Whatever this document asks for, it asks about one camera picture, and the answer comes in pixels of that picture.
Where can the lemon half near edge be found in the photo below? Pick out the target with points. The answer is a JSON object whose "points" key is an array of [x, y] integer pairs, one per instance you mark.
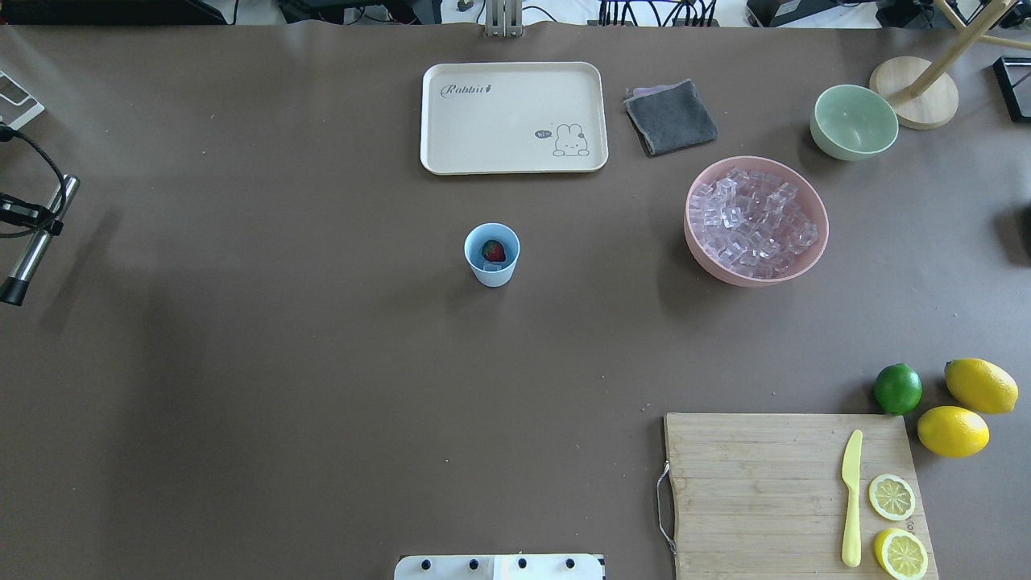
{"points": [[901, 554]]}

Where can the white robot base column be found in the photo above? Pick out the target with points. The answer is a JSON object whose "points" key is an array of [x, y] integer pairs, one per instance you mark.
{"points": [[502, 566]]}

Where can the light blue plastic cup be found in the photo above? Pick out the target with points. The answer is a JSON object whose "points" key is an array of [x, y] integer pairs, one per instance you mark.
{"points": [[474, 241]]}

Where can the grey folded cloth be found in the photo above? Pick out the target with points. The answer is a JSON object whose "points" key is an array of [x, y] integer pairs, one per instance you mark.
{"points": [[670, 117]]}

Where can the green lime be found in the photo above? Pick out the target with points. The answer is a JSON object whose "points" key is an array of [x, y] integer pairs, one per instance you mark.
{"points": [[898, 389]]}

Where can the steel muddler with black tip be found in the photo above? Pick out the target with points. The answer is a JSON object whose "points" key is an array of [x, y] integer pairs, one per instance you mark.
{"points": [[16, 285]]}

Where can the yellow plastic knife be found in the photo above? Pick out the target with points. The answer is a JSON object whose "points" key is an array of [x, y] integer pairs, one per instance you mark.
{"points": [[851, 550]]}

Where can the white wire cup rack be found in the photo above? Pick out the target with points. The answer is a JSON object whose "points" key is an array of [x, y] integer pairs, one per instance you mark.
{"points": [[18, 106]]}

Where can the wooden cutting board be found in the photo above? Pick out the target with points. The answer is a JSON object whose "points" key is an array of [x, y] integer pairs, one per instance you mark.
{"points": [[759, 495]]}

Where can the pink bowl of ice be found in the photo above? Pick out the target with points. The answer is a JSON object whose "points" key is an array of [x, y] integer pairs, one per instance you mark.
{"points": [[753, 222]]}

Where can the green ceramic bowl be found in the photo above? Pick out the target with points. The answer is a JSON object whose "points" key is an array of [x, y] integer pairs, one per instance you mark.
{"points": [[853, 123]]}

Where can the whole yellow lemon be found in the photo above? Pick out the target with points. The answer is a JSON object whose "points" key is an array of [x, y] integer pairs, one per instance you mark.
{"points": [[952, 431], [981, 385]]}

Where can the cream rabbit tray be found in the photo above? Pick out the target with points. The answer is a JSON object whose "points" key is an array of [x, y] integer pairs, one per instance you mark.
{"points": [[512, 118]]}

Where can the wooden mug tree stand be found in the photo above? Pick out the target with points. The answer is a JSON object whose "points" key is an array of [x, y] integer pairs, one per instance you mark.
{"points": [[921, 93]]}

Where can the red strawberry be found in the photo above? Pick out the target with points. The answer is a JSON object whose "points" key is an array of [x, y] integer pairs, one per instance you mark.
{"points": [[493, 250]]}

